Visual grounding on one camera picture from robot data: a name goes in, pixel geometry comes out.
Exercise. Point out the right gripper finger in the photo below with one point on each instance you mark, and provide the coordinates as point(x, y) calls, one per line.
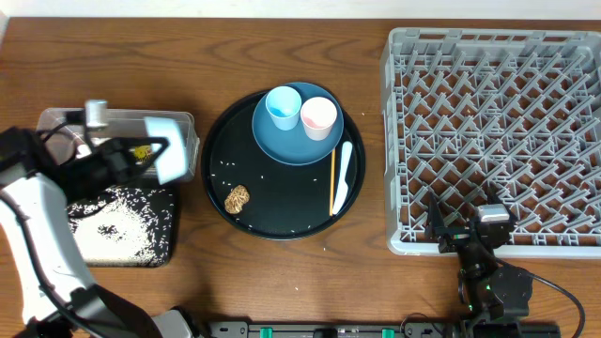
point(493, 197)
point(436, 227)

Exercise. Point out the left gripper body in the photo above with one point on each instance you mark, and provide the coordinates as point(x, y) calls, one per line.
point(91, 176)

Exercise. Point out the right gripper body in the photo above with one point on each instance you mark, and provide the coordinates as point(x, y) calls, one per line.
point(455, 239)

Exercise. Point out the yellow snack wrapper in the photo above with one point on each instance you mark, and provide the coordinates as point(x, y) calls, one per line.
point(142, 153)

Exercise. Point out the light blue bowl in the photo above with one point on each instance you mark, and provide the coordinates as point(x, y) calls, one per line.
point(172, 163)

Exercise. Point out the cooked white rice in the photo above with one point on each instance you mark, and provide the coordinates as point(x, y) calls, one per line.
point(122, 230)

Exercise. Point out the brown walnut shell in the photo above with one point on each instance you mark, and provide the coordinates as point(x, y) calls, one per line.
point(236, 199)

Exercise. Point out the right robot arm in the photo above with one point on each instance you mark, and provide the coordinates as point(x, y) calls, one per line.
point(495, 293)

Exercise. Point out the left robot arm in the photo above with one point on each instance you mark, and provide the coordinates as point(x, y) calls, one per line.
point(53, 212)

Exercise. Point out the grey dishwasher rack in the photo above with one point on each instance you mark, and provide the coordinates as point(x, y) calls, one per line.
point(519, 109)

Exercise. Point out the clear plastic bin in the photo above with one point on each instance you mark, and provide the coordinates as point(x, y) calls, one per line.
point(125, 123)

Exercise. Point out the black rectangular tray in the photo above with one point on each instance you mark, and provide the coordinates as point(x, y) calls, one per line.
point(164, 235)

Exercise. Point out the light blue plastic knife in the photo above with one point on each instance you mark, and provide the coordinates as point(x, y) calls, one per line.
point(342, 187)

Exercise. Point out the round black serving tray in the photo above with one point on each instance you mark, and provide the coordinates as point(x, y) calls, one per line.
point(286, 202)

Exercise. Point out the light blue cup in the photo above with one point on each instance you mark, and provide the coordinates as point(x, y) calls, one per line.
point(283, 104)

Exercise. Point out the wooden chopstick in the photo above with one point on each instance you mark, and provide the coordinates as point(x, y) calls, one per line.
point(332, 182)

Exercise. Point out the dark blue plate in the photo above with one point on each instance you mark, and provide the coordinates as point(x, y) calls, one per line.
point(294, 147)

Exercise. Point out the pink cup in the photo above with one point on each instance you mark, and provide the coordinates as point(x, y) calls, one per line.
point(318, 115)

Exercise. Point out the black mounting rail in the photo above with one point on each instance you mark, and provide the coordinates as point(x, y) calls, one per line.
point(424, 329)

